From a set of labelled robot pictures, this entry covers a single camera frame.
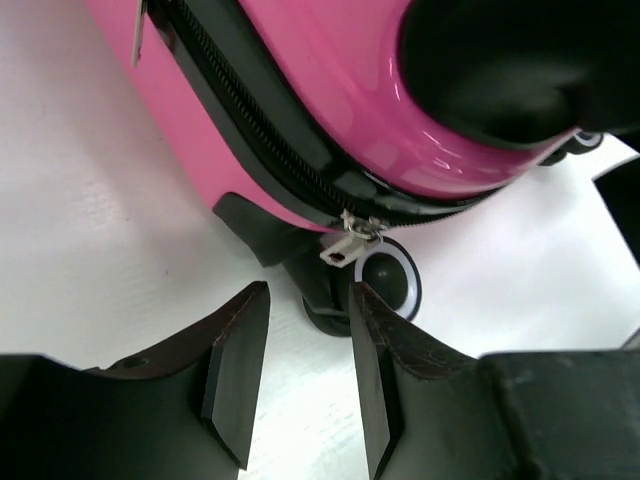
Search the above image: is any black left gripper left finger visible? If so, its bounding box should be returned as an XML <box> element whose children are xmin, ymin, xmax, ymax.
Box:
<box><xmin>1</xmin><ymin>281</ymin><xmax>271</xmax><ymax>479</ymax></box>

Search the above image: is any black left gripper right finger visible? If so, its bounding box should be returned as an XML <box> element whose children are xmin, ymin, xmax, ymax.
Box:
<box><xmin>349</xmin><ymin>283</ymin><xmax>639</xmax><ymax>479</ymax></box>

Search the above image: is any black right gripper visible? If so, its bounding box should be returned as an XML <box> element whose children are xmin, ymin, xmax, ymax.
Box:
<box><xmin>594</xmin><ymin>157</ymin><xmax>640</xmax><ymax>266</ymax></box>

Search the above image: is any pink hard-shell suitcase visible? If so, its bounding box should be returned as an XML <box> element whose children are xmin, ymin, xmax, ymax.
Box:
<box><xmin>87</xmin><ymin>1</ymin><xmax>603</xmax><ymax>337</ymax></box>

